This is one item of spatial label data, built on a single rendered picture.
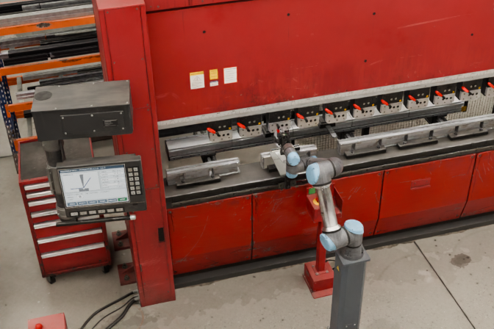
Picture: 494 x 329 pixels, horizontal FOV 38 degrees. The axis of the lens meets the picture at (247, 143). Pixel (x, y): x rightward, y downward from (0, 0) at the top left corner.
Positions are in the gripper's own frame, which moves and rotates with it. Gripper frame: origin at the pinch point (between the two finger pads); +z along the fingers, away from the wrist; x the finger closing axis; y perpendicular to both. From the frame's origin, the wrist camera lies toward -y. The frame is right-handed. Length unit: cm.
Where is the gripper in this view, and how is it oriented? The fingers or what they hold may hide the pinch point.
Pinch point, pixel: (278, 133)
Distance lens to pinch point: 482.4
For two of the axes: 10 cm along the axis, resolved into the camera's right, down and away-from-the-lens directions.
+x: -9.7, 1.6, -2.0
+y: -0.1, -8.1, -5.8
